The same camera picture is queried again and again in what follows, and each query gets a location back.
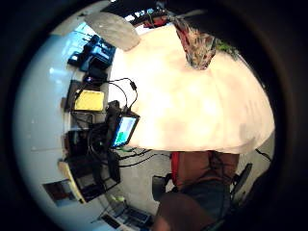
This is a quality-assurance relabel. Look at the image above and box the yellow flat box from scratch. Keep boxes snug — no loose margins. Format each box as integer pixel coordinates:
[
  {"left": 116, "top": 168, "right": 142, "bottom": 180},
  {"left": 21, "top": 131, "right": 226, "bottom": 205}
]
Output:
[{"left": 73, "top": 90, "right": 106, "bottom": 113}]

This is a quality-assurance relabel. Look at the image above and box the black office chair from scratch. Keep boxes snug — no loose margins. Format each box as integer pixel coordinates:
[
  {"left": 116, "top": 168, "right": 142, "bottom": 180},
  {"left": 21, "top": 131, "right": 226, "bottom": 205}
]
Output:
[{"left": 151, "top": 163, "right": 254, "bottom": 203}]

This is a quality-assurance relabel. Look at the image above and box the black equipment rack with cables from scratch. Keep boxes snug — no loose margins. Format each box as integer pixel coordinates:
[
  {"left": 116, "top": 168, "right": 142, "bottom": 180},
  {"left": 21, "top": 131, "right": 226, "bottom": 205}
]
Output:
[{"left": 58, "top": 128, "right": 122, "bottom": 204}]

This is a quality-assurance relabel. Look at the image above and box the small monitor with green screen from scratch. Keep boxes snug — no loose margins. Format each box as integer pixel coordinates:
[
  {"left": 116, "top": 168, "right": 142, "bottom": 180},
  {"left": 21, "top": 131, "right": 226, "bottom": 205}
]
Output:
[{"left": 111, "top": 113, "right": 141, "bottom": 149}]

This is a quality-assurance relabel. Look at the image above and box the black floor cable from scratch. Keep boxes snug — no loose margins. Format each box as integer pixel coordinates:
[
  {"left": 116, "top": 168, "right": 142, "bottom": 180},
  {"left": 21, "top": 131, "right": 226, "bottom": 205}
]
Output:
[{"left": 116, "top": 147, "right": 171, "bottom": 168}]

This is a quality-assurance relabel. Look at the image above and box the green plant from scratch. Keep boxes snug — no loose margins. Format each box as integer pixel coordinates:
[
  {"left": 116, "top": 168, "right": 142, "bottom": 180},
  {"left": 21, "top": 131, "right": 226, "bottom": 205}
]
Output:
[{"left": 216, "top": 38, "right": 240, "bottom": 59}]

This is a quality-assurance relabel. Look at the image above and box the black and blue equipment case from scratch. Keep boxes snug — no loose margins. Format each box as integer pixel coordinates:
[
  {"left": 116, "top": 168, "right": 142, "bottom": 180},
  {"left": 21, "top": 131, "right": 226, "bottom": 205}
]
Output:
[{"left": 66, "top": 34, "right": 116, "bottom": 81}]

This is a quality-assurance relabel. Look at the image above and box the the person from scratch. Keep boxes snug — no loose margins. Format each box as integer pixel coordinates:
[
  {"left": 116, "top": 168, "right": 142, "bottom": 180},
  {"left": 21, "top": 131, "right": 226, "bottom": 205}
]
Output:
[{"left": 169, "top": 150, "right": 241, "bottom": 222}]

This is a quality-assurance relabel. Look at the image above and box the patterned multicolour cloth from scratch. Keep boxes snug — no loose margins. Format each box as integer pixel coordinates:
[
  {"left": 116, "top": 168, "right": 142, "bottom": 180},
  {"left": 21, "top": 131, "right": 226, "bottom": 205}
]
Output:
[{"left": 171, "top": 15, "right": 218, "bottom": 71}]

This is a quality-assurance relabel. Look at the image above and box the thin black cable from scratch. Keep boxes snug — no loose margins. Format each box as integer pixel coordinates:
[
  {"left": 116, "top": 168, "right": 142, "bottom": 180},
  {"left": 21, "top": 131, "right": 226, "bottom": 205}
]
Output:
[{"left": 107, "top": 77, "right": 140, "bottom": 112}]

